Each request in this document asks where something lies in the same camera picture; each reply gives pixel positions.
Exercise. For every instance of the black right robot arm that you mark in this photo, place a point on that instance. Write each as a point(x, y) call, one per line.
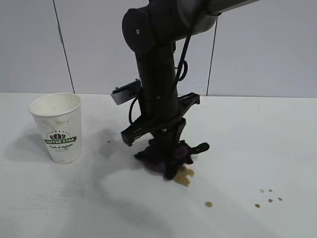
point(153, 62)

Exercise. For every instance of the black cleaning cloth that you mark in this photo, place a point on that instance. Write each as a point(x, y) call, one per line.
point(151, 158)

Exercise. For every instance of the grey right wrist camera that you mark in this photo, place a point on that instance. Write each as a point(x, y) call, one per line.
point(123, 95)

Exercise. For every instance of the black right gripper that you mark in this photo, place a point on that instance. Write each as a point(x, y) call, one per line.
point(161, 111)

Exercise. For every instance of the white paper coffee cup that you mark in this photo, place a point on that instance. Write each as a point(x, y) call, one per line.
point(59, 124)

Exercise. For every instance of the brown coffee puddle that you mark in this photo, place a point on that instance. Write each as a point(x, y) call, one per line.
point(184, 178)

